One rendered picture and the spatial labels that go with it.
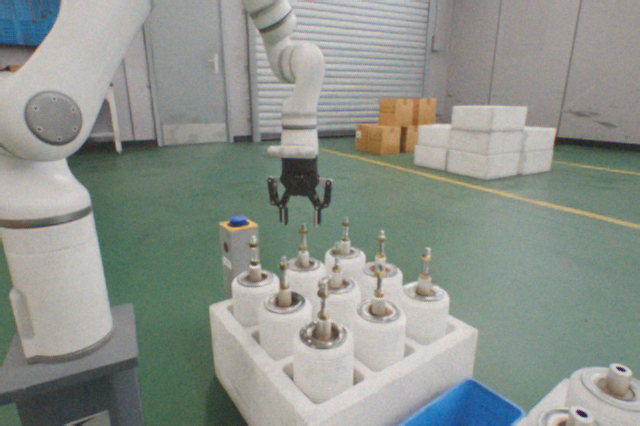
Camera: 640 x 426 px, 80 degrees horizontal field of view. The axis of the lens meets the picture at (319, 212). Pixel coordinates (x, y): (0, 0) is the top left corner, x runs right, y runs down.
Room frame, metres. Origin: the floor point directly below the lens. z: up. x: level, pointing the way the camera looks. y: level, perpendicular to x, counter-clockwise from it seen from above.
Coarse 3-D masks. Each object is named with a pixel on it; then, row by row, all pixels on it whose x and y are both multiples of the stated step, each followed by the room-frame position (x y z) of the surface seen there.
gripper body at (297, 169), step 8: (288, 160) 0.75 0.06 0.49; (296, 160) 0.74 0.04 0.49; (304, 160) 0.74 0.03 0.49; (312, 160) 0.75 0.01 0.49; (288, 168) 0.75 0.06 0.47; (296, 168) 0.74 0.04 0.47; (304, 168) 0.74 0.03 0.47; (312, 168) 0.75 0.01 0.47; (280, 176) 0.78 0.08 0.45; (288, 176) 0.77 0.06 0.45; (296, 176) 0.77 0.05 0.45; (304, 176) 0.77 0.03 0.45; (312, 176) 0.76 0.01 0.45; (296, 184) 0.77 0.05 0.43; (312, 184) 0.76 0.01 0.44; (296, 192) 0.77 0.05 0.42; (304, 192) 0.77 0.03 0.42
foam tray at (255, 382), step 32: (224, 320) 0.67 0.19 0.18; (448, 320) 0.67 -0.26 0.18; (224, 352) 0.66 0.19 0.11; (256, 352) 0.57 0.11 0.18; (416, 352) 0.57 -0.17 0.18; (448, 352) 0.58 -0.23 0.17; (224, 384) 0.68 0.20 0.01; (256, 384) 0.54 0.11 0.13; (288, 384) 0.49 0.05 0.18; (352, 384) 0.53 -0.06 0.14; (384, 384) 0.49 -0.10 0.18; (416, 384) 0.53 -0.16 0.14; (448, 384) 0.59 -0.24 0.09; (256, 416) 0.55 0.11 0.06; (288, 416) 0.46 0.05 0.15; (320, 416) 0.43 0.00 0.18; (352, 416) 0.45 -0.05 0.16; (384, 416) 0.49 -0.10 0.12
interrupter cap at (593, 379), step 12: (588, 372) 0.43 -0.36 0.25; (600, 372) 0.43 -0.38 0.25; (588, 384) 0.40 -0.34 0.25; (600, 384) 0.41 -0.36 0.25; (636, 384) 0.40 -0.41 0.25; (600, 396) 0.38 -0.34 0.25; (612, 396) 0.38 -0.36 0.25; (624, 396) 0.39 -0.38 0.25; (636, 396) 0.38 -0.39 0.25; (624, 408) 0.37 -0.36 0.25; (636, 408) 0.36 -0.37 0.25
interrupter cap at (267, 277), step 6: (264, 270) 0.74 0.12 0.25; (240, 276) 0.71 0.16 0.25; (246, 276) 0.71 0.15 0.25; (264, 276) 0.72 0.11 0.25; (270, 276) 0.71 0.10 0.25; (240, 282) 0.68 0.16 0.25; (246, 282) 0.69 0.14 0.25; (252, 282) 0.69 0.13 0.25; (258, 282) 0.69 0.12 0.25; (264, 282) 0.69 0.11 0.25; (270, 282) 0.69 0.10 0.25
